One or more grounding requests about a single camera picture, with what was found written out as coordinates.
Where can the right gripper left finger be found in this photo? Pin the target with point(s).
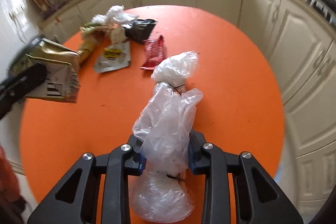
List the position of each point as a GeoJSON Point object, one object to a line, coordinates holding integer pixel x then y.
{"type": "Point", "coordinates": [95, 189]}

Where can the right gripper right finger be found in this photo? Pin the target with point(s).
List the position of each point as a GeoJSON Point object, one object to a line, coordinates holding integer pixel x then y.
{"type": "Point", "coordinates": [237, 186]}

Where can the black gas stove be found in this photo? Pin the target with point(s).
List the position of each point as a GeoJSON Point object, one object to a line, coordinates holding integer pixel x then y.
{"type": "Point", "coordinates": [325, 8]}

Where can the cream lower cabinets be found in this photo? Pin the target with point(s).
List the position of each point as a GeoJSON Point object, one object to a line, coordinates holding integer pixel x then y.
{"type": "Point", "coordinates": [300, 49]}

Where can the green wrapper scrap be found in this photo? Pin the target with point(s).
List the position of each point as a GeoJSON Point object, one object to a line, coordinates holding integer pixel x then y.
{"type": "Point", "coordinates": [91, 35]}

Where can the person's left hand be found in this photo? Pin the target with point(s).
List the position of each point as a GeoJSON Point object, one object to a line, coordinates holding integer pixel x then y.
{"type": "Point", "coordinates": [9, 182]}

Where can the green gold snack package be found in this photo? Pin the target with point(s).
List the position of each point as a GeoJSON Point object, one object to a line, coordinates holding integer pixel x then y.
{"type": "Point", "coordinates": [61, 83]}

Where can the grey yellow snack pouch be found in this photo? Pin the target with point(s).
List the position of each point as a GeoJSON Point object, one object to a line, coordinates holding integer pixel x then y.
{"type": "Point", "coordinates": [114, 57]}

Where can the red snack wrapper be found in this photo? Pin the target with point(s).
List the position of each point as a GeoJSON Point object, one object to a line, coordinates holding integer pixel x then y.
{"type": "Point", "coordinates": [155, 52]}

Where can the white plastic bag bundle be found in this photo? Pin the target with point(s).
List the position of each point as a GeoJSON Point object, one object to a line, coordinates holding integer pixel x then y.
{"type": "Point", "coordinates": [160, 195]}

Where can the white plastic ball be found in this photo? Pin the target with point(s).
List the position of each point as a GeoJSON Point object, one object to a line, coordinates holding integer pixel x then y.
{"type": "Point", "coordinates": [110, 24]}

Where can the orange round table cloth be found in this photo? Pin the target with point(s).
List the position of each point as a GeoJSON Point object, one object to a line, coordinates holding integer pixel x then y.
{"type": "Point", "coordinates": [241, 108]}

